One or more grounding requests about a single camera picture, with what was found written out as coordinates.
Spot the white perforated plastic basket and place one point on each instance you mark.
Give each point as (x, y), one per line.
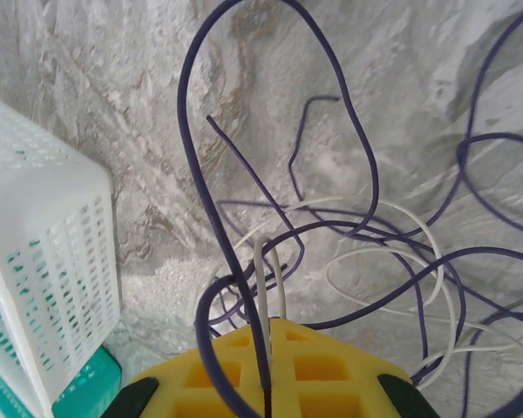
(48, 196)

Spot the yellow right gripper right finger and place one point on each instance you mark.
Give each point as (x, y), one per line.
(331, 383)

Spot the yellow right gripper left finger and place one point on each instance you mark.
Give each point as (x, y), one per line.
(178, 392)

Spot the teal perforated plastic basket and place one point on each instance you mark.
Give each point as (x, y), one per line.
(109, 379)

